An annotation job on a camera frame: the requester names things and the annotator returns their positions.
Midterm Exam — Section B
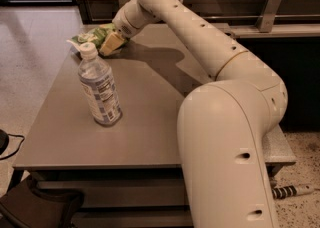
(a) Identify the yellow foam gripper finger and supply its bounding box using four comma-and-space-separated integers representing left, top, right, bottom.
99, 32, 127, 56

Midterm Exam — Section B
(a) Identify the green jalapeno chip bag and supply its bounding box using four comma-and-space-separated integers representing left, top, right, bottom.
68, 23, 128, 57

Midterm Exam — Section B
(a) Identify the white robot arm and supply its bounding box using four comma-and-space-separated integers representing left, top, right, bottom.
113, 0, 288, 228

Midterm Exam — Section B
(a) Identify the clear plastic water bottle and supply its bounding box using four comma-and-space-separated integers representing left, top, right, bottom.
78, 42, 122, 126

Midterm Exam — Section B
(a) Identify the grey table with drawers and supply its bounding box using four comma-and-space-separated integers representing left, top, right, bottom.
15, 24, 288, 228

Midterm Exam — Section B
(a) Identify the upper grey drawer front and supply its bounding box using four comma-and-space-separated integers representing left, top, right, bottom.
38, 179, 188, 208

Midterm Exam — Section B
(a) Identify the grey drawer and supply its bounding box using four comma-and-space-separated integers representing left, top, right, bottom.
72, 209, 193, 228
38, 179, 188, 208

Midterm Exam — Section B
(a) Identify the lower grey drawer front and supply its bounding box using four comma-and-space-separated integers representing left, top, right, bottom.
72, 209, 193, 228

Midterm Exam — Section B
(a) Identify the black chair seat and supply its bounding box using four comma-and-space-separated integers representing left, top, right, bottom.
0, 175, 84, 228

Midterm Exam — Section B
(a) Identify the black cable with device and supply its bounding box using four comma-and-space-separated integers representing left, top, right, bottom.
0, 129, 26, 161

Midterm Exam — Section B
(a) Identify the right metal wall bracket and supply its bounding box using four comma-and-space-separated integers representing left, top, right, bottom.
256, 0, 282, 33

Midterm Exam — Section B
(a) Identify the black and white striped handle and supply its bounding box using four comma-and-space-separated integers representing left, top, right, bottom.
271, 184, 316, 200

